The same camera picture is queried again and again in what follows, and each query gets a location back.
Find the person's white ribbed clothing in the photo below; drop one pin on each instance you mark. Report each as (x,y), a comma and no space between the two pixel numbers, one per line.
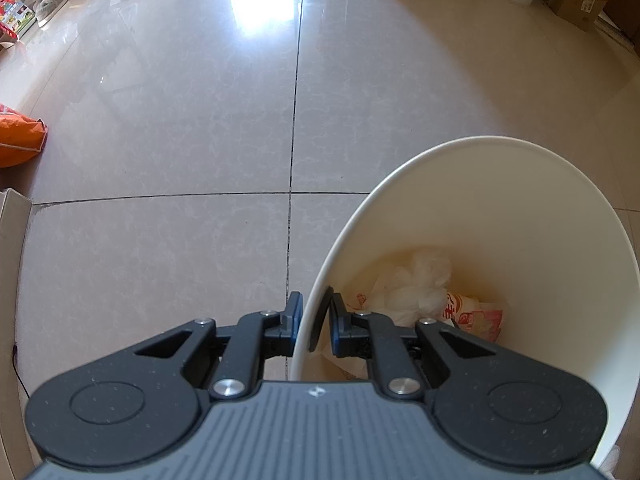
(610,467)

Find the clear plastic bag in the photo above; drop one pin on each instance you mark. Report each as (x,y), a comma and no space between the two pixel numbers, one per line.
(417,290)

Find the yellow milk tea cup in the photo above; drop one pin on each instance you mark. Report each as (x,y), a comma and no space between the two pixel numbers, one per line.
(460,310)

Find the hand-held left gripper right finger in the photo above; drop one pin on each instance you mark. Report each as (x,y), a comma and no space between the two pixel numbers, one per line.
(339,330)

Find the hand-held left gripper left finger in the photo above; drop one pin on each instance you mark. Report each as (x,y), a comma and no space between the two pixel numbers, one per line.
(296,315)

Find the colourful toy box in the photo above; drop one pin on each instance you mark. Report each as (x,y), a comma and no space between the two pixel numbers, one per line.
(17,17)

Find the grey slipper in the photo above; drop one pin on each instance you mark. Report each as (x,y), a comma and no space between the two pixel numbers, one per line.
(49,12)

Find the white plastic trash bin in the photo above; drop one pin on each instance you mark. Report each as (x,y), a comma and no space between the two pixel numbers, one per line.
(525,220)

